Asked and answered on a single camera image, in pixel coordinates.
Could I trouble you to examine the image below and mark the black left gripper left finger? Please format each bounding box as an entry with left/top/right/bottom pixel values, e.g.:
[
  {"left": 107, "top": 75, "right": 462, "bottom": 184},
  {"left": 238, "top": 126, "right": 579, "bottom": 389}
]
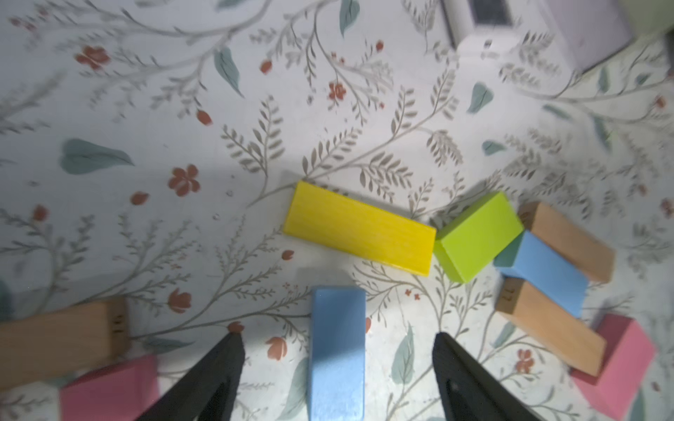
[{"left": 137, "top": 333, "right": 246, "bottom": 421}]

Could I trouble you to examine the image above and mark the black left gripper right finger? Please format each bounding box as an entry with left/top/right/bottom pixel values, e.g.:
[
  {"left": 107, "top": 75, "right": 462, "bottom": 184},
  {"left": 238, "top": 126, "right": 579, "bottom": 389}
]
[{"left": 432, "top": 333, "right": 539, "bottom": 421}]

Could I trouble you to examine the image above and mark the pink block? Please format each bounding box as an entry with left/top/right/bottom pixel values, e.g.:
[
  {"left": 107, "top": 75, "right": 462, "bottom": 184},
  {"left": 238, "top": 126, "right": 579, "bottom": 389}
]
[
  {"left": 570, "top": 314, "right": 656, "bottom": 420},
  {"left": 60, "top": 354, "right": 160, "bottom": 420}
]

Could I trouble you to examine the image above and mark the light blue block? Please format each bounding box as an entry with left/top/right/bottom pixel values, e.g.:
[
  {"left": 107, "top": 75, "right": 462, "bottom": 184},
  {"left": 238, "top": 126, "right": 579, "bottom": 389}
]
[
  {"left": 493, "top": 230, "right": 589, "bottom": 319},
  {"left": 307, "top": 287, "right": 367, "bottom": 420}
]

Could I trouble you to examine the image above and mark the lime green block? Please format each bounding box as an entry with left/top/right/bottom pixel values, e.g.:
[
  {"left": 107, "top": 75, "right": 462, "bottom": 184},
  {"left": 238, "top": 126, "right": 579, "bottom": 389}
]
[{"left": 434, "top": 191, "right": 524, "bottom": 283}]

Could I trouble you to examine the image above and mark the numbered wood block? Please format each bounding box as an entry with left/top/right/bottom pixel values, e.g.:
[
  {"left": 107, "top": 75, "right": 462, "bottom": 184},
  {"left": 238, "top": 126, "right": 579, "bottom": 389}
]
[{"left": 1, "top": 296, "right": 130, "bottom": 391}]

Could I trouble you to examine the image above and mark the yellow block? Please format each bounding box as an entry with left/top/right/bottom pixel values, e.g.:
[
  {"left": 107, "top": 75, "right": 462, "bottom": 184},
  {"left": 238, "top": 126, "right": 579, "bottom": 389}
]
[{"left": 284, "top": 182, "right": 436, "bottom": 276}]

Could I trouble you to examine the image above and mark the natural wood block lower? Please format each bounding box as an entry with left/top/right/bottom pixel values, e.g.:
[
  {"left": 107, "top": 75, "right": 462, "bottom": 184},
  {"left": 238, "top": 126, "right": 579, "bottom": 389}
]
[{"left": 495, "top": 278, "right": 607, "bottom": 376}]

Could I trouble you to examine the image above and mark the natural wood block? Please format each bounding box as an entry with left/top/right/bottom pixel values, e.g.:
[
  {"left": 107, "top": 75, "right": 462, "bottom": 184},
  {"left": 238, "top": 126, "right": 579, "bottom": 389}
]
[
  {"left": 518, "top": 202, "right": 615, "bottom": 283},
  {"left": 495, "top": 278, "right": 607, "bottom": 376}
]

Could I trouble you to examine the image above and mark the natural wood block upper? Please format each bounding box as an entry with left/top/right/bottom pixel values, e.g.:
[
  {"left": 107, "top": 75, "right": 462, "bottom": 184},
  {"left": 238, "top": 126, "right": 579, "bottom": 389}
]
[{"left": 518, "top": 202, "right": 615, "bottom": 283}]

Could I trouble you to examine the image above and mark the white remote control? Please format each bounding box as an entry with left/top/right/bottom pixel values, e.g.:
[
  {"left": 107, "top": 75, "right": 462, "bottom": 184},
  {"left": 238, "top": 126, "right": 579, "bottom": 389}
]
[{"left": 442, "top": 0, "right": 520, "bottom": 54}]

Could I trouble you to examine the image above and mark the pale green book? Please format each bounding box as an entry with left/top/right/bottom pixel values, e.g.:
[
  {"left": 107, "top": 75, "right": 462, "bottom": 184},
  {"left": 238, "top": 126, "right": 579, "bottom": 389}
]
[{"left": 537, "top": 0, "right": 673, "bottom": 73}]

